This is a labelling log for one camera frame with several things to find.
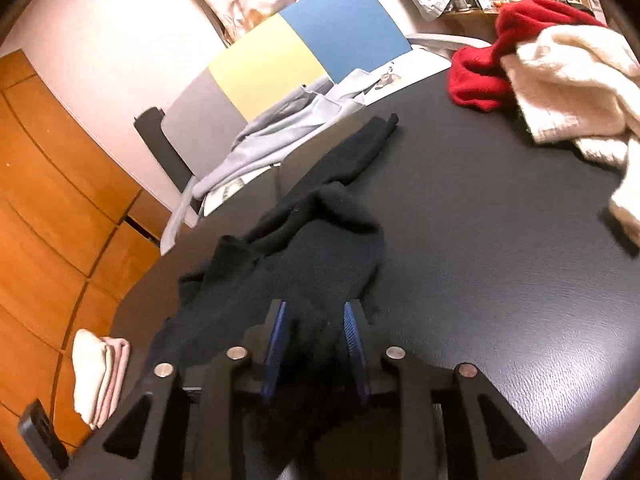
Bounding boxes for black knit sweater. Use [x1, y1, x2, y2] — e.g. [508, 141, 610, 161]
[146, 116, 398, 477]

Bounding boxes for light grey hoodie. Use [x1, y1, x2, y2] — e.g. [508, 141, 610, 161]
[160, 68, 371, 254]

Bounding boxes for white printed cushion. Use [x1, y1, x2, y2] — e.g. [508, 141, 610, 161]
[200, 48, 450, 217]

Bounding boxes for red and cream knit sweater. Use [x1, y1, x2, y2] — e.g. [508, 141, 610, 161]
[448, 0, 639, 242]

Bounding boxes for wooden side table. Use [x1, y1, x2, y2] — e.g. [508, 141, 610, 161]
[436, 0, 606, 42]

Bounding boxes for grey yellow blue chair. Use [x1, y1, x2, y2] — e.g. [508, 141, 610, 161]
[133, 0, 492, 194]

